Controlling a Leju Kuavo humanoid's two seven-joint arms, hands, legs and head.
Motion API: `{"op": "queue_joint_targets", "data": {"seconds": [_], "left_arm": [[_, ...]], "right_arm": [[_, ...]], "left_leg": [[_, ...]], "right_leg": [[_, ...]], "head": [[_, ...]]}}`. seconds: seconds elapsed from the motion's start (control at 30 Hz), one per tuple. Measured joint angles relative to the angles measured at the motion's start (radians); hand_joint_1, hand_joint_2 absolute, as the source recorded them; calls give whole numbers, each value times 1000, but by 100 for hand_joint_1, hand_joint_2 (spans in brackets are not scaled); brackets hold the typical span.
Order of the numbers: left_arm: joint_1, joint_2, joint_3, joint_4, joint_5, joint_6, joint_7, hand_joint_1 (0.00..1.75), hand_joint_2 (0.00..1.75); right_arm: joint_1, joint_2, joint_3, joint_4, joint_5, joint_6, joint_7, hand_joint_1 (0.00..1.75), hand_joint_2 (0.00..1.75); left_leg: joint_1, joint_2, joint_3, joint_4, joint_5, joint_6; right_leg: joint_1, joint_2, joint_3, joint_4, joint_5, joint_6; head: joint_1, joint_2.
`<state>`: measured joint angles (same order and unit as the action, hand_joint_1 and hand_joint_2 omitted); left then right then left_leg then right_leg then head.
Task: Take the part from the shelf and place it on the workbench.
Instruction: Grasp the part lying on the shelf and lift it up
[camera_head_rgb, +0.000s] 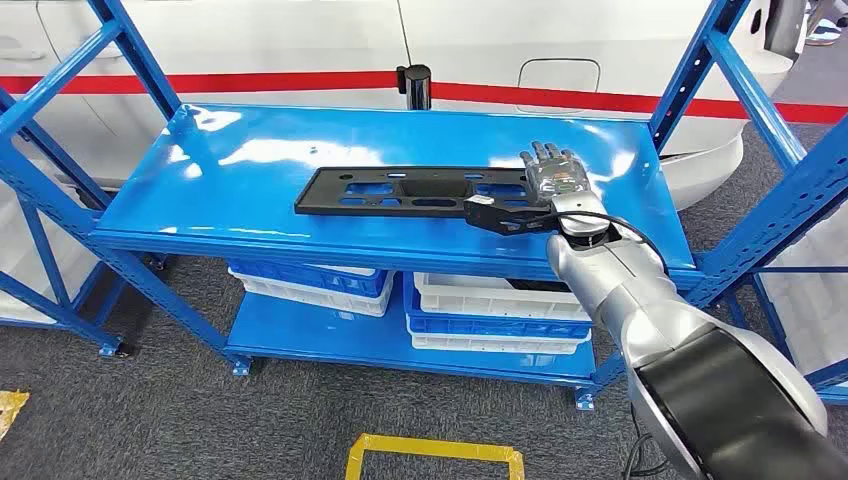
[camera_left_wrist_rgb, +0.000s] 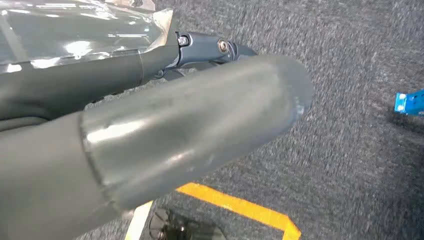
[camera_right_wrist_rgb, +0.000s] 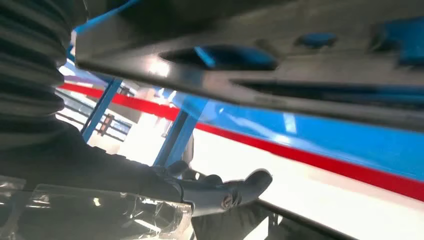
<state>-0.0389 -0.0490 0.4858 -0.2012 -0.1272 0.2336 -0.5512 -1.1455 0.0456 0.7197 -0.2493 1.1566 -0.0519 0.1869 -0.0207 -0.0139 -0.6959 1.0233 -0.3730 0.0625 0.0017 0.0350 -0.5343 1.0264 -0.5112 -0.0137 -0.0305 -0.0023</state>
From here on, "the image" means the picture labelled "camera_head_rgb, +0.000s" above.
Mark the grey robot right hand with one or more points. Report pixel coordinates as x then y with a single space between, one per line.
560 179

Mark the long black plastic part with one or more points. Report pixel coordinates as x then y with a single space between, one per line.
331 192

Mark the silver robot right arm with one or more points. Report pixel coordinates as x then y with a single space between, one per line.
629 291

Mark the blue metal shelf rack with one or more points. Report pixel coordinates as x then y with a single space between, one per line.
60 311
835 395
232 199

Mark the white plastic crate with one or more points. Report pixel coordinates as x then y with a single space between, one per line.
821 331
298 298
10 232
344 270
821 245
477 301
477 344

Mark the yellow floor tape square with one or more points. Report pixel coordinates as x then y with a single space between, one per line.
10 411
430 447

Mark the white car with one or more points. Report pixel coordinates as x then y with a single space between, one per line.
265 40

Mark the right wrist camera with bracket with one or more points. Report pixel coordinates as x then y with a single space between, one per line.
497 218

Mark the black stanchion post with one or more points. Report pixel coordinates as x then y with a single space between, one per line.
417 89

